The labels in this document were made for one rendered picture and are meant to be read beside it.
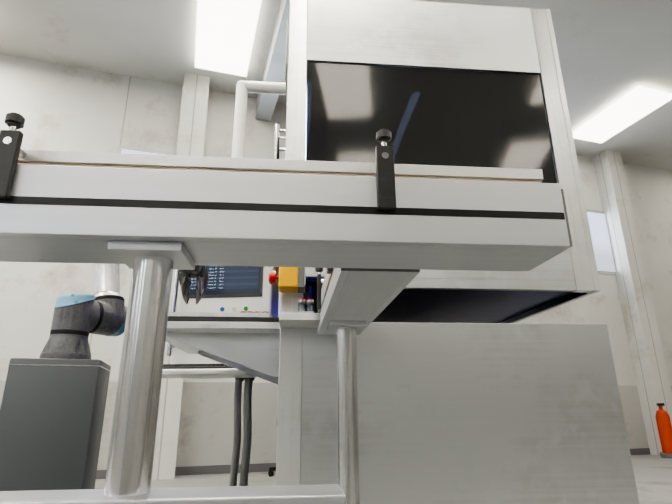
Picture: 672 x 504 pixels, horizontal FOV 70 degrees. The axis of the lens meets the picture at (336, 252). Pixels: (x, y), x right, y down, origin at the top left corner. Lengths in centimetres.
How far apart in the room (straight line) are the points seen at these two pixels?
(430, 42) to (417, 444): 137
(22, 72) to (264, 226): 638
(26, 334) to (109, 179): 508
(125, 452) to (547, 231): 58
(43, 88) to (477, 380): 606
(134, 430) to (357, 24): 161
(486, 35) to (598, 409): 134
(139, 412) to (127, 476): 7
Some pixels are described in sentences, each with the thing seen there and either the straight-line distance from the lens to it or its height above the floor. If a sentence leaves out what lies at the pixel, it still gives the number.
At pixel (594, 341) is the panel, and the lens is 167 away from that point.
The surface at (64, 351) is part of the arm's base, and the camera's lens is 178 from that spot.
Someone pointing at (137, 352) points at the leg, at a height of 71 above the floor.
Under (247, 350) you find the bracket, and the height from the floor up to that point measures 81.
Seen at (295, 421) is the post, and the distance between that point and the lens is 139.
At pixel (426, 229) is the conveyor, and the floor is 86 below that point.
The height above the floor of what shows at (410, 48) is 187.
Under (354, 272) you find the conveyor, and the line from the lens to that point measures 75.
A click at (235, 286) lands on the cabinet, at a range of 248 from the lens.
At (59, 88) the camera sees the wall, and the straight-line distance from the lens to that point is 673.
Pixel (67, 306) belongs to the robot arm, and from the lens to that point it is 182.
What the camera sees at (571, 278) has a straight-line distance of 168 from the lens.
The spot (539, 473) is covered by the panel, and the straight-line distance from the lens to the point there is 156.
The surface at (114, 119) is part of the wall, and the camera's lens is 645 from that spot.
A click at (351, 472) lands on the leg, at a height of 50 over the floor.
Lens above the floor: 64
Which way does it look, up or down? 18 degrees up
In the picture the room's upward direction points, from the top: straight up
